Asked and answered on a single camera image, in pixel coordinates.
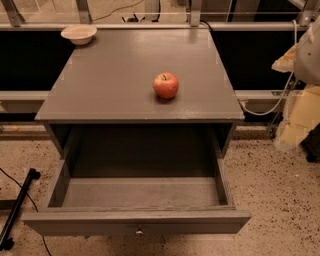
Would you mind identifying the red apple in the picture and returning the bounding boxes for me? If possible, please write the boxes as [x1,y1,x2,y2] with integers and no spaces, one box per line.
[153,73,179,99]

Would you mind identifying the metal railing frame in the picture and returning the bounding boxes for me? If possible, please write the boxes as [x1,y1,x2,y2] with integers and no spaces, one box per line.
[0,0,320,28]

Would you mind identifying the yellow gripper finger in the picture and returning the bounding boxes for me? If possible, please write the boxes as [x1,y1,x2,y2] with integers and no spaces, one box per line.
[271,45,296,73]
[274,84,320,151]

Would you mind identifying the metal drawer knob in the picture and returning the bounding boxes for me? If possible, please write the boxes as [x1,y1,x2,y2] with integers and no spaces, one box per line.
[135,225,144,236]

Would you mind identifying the white bowl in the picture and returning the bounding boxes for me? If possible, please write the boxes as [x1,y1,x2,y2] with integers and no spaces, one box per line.
[61,24,97,45]

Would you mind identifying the open grey top drawer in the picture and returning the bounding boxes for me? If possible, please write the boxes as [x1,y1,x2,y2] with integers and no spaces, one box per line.
[22,125,251,236]

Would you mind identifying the white cable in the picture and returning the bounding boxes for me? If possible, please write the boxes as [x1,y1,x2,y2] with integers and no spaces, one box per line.
[239,19,299,117]

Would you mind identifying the black floor cable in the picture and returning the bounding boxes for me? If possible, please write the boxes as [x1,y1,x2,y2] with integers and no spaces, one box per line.
[0,167,53,256]

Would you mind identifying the black stand leg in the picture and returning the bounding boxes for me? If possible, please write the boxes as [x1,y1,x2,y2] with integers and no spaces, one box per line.
[0,168,41,251]

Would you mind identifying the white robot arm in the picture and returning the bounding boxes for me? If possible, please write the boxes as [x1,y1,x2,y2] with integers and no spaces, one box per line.
[271,17,320,151]

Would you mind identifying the grey wooden cabinet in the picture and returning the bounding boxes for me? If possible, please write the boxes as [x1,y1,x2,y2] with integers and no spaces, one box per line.
[36,29,244,158]

